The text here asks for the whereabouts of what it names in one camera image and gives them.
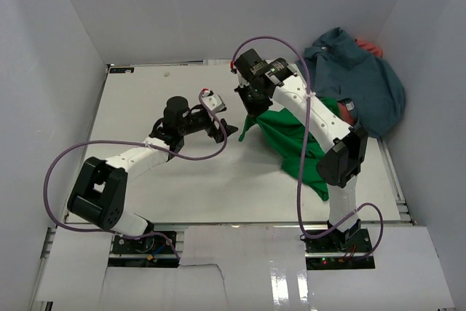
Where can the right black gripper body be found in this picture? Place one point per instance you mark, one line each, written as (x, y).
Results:
(248, 94)

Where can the white paper sheet front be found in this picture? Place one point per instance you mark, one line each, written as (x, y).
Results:
(245, 268)

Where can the white printed label strip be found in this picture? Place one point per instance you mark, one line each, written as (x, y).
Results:
(216, 62)

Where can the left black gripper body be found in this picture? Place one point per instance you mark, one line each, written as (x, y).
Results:
(196, 122)

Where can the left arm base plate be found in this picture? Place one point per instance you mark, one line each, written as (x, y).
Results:
(150, 252)

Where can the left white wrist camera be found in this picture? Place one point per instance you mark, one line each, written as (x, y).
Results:
(212, 101)

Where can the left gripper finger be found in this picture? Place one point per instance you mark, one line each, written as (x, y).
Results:
(217, 135)
(226, 129)

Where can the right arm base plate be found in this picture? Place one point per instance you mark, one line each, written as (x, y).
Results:
(326, 253)

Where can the blue-grey t shirt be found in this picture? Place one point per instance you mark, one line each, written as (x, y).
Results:
(365, 84)

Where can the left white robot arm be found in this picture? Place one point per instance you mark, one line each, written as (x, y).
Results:
(99, 193)

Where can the coral red t shirt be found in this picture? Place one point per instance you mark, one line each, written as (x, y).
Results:
(370, 47)

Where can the aluminium table frame rail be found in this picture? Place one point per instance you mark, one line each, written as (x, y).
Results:
(400, 200)

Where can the black label sticker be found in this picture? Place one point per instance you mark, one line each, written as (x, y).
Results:
(121, 70)

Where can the green polo shirt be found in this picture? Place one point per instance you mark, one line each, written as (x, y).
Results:
(284, 133)

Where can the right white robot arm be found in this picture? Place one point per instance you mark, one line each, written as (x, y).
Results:
(263, 83)

